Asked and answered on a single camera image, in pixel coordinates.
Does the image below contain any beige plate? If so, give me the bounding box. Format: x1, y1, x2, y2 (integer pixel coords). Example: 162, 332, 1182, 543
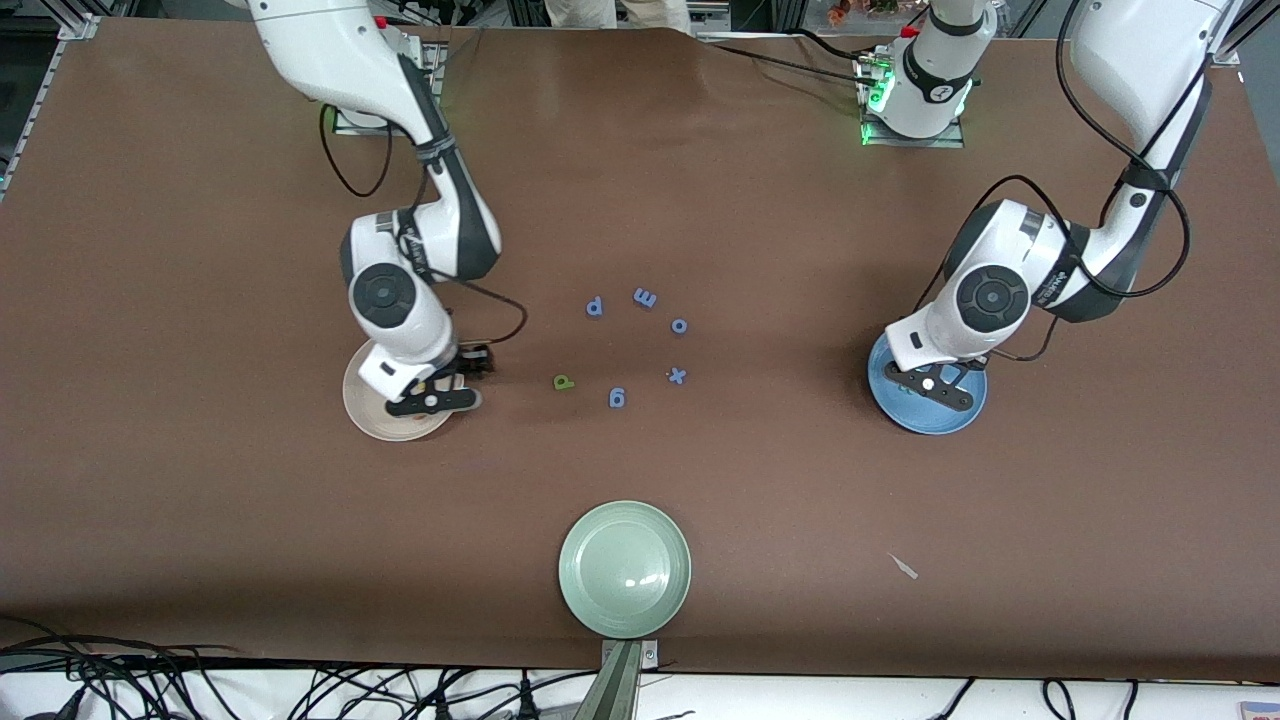
343, 338, 463, 442

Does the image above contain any blue plate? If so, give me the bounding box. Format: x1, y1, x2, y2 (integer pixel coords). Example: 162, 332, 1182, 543
867, 330, 989, 436

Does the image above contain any brown table cover mat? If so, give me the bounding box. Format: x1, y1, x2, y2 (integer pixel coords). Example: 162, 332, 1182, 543
0, 18, 1280, 683

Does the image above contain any green plate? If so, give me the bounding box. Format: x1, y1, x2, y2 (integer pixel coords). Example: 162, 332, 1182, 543
558, 500, 693, 639

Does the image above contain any person in beige trousers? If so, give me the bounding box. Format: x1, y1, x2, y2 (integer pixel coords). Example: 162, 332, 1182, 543
545, 0, 693, 31

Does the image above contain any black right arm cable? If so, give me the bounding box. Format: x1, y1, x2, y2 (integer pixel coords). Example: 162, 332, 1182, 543
318, 98, 529, 349

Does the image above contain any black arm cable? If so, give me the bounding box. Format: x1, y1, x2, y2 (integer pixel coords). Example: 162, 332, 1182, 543
912, 0, 1193, 363
318, 98, 529, 349

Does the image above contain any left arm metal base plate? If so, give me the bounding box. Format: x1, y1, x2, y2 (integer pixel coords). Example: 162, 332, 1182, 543
860, 55, 966, 149

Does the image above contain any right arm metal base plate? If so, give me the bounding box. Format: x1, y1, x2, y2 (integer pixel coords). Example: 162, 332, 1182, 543
333, 40, 446, 137

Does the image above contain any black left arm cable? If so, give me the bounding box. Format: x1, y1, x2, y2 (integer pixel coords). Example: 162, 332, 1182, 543
912, 0, 1193, 363

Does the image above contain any short black table cable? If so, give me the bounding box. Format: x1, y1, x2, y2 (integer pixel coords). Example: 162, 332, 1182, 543
795, 28, 873, 63

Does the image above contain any long black table cable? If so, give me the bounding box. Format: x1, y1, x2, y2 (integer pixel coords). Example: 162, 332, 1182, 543
712, 42, 869, 83

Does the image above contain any grey camera mount pole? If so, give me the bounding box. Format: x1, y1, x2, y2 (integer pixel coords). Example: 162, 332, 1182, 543
572, 642, 643, 720

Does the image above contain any aluminium frame profile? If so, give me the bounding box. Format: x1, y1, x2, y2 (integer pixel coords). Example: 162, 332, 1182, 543
0, 0, 101, 201
1210, 0, 1280, 67

